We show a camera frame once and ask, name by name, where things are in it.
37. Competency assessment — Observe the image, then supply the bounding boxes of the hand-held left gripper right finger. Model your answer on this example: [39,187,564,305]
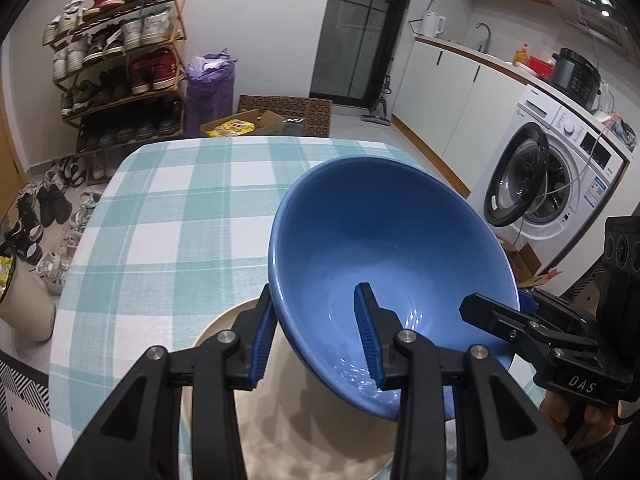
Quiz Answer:
[353,282,583,480]

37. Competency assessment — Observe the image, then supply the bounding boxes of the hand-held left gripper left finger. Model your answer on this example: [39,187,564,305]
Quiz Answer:
[57,282,278,480]

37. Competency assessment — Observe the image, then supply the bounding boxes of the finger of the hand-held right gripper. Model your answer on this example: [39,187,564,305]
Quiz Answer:
[460,294,598,361]
[519,289,598,341]

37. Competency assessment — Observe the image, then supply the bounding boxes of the blue bowl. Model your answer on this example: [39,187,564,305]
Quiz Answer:
[268,156,521,421]

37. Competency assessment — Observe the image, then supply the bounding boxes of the large cream plate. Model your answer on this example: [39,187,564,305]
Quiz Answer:
[181,297,458,480]

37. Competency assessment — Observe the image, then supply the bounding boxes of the person's right hand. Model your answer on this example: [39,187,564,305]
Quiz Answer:
[540,387,618,443]

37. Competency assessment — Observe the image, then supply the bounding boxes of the black white patterned rug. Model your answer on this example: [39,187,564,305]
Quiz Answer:
[0,350,56,461]
[560,260,608,306]

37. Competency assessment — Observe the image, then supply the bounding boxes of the small cardboard box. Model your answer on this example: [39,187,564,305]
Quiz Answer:
[500,240,563,288]

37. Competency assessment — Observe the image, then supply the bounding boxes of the teal checked tablecloth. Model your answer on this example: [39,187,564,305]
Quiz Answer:
[48,136,546,480]

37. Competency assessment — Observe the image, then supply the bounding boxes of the white washing machine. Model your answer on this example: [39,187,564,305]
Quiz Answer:
[467,82,631,271]

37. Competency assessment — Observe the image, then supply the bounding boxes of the dark crumpled cloth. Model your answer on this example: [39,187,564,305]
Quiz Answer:
[607,115,640,153]

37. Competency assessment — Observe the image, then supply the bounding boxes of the yellow snack packet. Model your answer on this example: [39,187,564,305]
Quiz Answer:
[206,118,257,138]

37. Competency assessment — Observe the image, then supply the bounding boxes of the open cardboard box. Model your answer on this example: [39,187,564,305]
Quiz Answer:
[200,110,286,139]

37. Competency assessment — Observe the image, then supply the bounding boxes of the white kitchen cabinets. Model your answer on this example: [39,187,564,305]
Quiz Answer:
[391,36,538,201]

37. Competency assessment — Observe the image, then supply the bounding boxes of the grey stick vacuum cleaner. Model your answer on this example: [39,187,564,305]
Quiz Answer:
[361,75,393,126]

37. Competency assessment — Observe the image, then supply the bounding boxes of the black pressure cooker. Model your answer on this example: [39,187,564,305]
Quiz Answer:
[550,47,603,111]

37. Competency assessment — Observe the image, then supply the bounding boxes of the brown patterned doormat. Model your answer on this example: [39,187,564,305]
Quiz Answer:
[236,95,333,138]

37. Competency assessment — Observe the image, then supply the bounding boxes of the white trash bin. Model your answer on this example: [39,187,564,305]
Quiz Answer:
[0,255,57,343]

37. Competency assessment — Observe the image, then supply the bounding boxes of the red box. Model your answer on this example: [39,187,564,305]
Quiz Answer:
[527,56,558,78]

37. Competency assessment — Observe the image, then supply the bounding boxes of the purple trash bag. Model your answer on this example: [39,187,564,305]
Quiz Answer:
[186,49,238,138]

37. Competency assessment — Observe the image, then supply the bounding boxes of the scattered shoes pile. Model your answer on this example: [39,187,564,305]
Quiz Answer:
[0,155,123,296]

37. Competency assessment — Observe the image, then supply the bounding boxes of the white electric kettle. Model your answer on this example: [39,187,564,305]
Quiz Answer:
[415,11,447,40]

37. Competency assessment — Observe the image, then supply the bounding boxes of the dark glass door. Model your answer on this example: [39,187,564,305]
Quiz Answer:
[310,0,418,111]

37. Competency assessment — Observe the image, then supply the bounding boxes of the steel range hood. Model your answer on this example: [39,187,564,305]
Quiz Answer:
[542,0,633,56]

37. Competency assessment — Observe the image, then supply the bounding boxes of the wooden shoe rack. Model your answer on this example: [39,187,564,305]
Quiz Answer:
[42,0,188,153]

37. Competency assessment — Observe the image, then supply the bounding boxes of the wooden cabinet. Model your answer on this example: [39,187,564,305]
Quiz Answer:
[0,105,26,196]

